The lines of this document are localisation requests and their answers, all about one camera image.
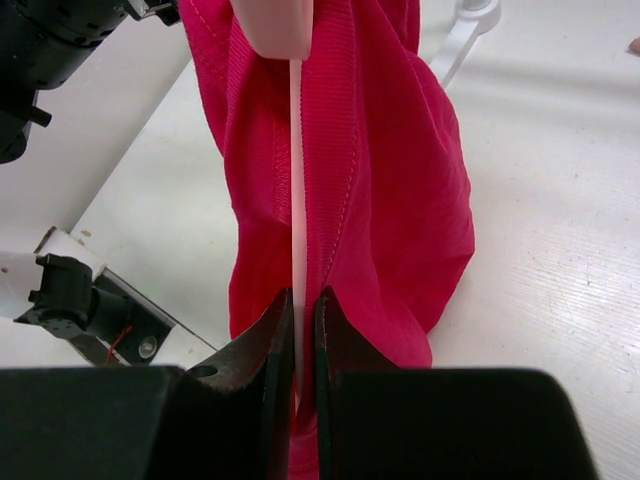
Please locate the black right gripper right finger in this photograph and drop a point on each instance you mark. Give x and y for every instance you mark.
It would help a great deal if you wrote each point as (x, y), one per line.
(379, 421)

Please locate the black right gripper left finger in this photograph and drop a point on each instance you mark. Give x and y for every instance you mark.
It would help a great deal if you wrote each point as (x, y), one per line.
(226, 418)

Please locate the red t shirt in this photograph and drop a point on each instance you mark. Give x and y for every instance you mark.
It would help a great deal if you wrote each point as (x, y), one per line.
(387, 195)

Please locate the pink plastic hanger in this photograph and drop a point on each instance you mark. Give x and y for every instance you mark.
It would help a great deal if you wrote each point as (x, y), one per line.
(282, 30)

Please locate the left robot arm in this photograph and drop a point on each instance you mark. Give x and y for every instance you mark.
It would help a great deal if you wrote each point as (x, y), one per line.
(43, 42)

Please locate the pink printed t shirt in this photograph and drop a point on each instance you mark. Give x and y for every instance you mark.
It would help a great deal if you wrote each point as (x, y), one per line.
(635, 46)

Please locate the white clothes rack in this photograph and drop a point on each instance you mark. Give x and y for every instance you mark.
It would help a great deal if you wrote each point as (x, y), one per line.
(472, 19)

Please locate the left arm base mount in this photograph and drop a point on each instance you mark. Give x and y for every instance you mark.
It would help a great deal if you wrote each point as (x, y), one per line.
(65, 294)

